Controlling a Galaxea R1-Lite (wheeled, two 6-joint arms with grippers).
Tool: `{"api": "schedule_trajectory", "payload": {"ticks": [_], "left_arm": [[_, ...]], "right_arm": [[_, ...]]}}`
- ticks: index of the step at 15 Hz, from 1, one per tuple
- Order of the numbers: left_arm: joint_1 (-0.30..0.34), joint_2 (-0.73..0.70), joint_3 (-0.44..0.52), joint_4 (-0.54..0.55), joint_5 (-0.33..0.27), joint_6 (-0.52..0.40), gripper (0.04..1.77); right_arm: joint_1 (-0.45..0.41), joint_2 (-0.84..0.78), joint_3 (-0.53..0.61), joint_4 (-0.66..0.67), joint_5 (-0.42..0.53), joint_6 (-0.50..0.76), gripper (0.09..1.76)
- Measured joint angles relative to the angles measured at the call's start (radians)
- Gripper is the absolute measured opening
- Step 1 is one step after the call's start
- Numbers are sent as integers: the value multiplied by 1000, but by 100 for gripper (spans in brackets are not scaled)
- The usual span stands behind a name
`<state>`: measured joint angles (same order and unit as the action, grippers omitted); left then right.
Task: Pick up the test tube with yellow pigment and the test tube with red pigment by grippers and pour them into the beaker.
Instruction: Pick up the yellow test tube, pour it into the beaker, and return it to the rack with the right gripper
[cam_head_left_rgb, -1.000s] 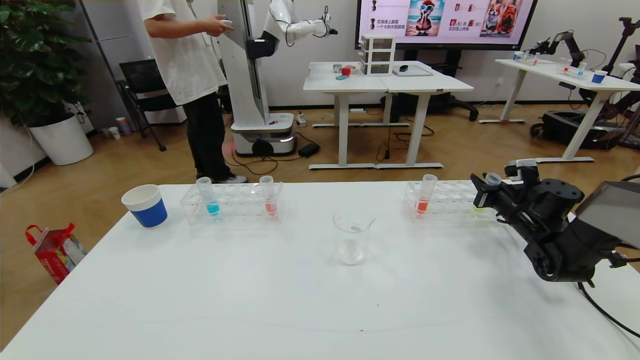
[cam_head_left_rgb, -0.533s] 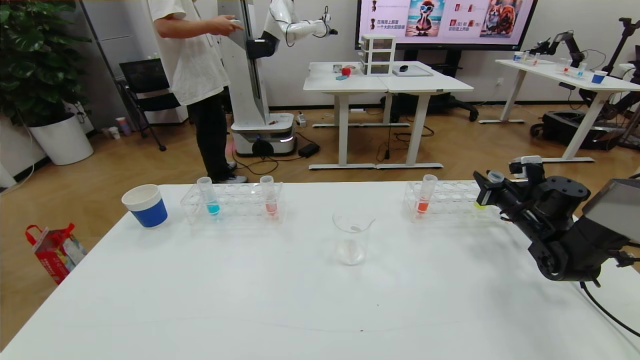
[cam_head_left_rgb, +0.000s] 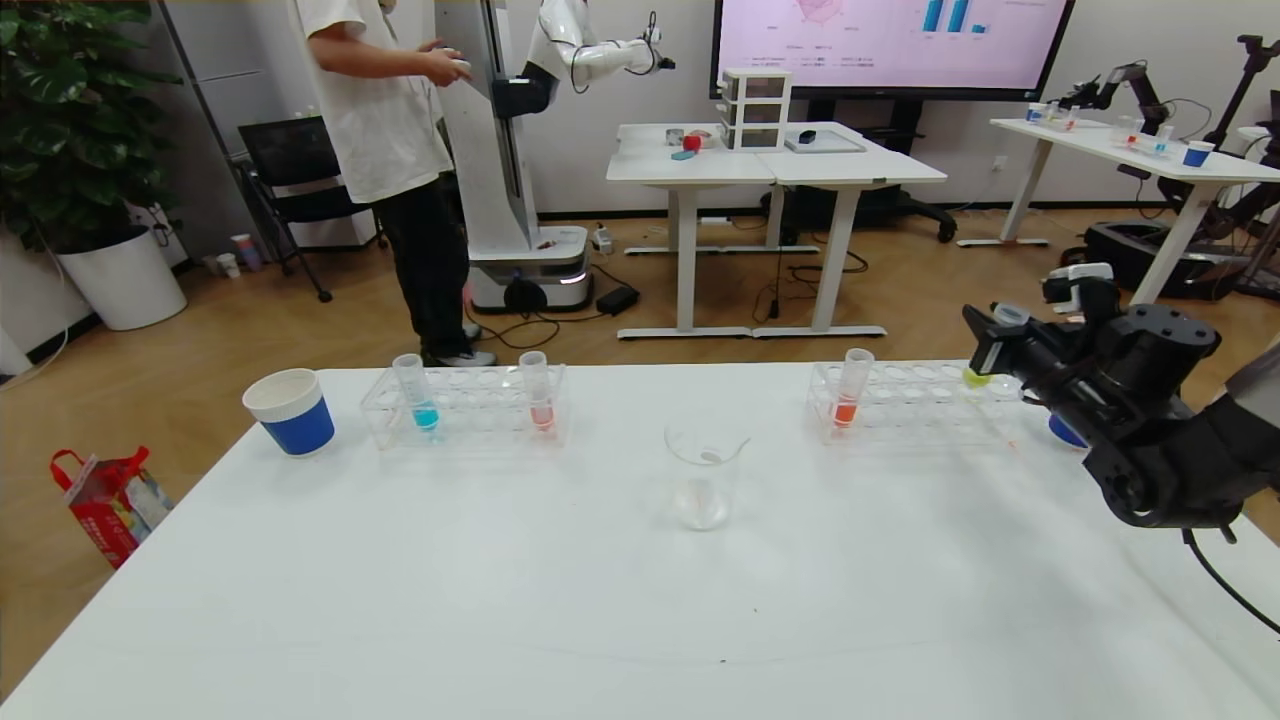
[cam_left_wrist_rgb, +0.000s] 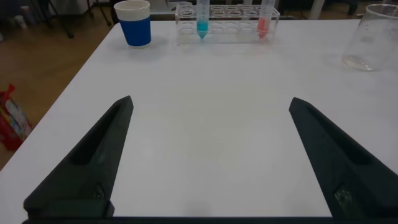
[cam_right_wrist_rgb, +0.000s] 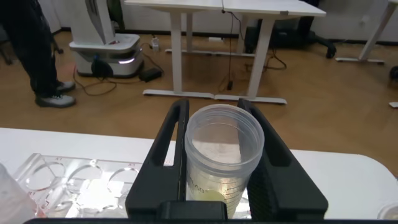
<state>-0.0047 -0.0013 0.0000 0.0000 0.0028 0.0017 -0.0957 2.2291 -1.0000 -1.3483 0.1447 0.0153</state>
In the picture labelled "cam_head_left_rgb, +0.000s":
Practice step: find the black display stand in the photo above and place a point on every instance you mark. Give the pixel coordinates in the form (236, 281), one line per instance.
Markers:
(900, 205)

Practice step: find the white standing desk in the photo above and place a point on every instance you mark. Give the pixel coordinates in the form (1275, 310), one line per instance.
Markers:
(1100, 142)

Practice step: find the white double desk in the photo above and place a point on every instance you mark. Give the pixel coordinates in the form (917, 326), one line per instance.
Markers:
(780, 168)

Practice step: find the person in white shirt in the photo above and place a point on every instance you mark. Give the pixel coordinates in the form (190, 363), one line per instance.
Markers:
(380, 110)

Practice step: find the black power adapter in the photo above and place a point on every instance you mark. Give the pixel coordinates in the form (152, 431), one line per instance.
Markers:
(619, 301)

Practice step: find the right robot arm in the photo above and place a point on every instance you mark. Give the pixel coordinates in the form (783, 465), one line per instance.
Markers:
(1180, 470)

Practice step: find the red pigment test tube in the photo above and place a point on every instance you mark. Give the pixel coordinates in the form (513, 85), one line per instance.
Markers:
(540, 412)
(846, 408)

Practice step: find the white drawer organizer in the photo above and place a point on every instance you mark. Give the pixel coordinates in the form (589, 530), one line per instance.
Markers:
(755, 110)

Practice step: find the pink floor cup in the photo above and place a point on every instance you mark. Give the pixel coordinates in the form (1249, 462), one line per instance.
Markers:
(248, 254)

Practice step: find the black folding chair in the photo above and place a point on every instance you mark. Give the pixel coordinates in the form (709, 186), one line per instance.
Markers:
(285, 150)

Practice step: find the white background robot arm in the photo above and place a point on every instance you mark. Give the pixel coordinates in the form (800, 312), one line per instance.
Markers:
(600, 58)

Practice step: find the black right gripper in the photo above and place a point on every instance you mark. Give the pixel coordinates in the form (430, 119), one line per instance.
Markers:
(985, 347)

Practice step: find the blue and white paper cup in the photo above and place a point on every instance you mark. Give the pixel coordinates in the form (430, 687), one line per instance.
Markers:
(1062, 432)
(298, 425)

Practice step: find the green leafy plant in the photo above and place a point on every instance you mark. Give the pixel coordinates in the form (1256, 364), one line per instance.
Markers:
(70, 120)

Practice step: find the white power strip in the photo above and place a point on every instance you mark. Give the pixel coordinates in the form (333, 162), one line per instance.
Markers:
(602, 240)

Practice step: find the white plant pot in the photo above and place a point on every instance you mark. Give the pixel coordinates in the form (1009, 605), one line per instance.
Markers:
(123, 283)

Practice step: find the yellow pigment test tube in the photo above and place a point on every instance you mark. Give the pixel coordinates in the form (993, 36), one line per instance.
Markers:
(976, 378)

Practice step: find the gray metal cabinet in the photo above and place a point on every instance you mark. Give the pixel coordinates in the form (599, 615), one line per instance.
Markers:
(230, 60)

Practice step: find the red shopping bag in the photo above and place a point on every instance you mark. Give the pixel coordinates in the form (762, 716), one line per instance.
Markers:
(108, 508)

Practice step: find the black background robot arm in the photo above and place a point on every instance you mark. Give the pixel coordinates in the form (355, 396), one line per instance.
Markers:
(1130, 80)

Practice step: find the clear plastic test tube rack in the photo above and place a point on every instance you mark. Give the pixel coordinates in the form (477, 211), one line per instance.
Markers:
(478, 412)
(905, 405)

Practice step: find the white mobile robot body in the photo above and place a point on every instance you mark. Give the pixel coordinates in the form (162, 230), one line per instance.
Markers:
(500, 190)

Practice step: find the white floor cup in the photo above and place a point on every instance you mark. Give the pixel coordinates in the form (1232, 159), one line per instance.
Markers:
(229, 267)

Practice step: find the small blue paper cup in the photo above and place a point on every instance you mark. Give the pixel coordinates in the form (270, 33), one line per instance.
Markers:
(1197, 156)

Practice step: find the large wall display screen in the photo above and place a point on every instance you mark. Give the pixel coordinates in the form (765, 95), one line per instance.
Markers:
(900, 50)

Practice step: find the blue pigment test tube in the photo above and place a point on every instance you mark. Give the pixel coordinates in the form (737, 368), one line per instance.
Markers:
(424, 415)

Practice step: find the clear glass beaker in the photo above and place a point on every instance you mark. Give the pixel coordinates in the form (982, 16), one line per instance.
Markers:
(700, 500)

